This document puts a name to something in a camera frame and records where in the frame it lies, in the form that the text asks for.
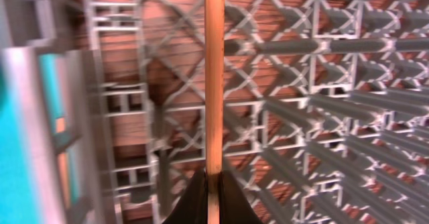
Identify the grey plastic dish rack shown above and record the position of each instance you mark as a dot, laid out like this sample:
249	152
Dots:
325	103

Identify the teal plastic serving tray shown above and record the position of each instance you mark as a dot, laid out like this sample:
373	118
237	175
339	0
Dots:
33	95

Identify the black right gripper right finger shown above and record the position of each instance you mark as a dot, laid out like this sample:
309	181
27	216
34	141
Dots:
234	207

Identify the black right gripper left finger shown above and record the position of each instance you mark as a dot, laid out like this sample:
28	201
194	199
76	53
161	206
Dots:
193	204

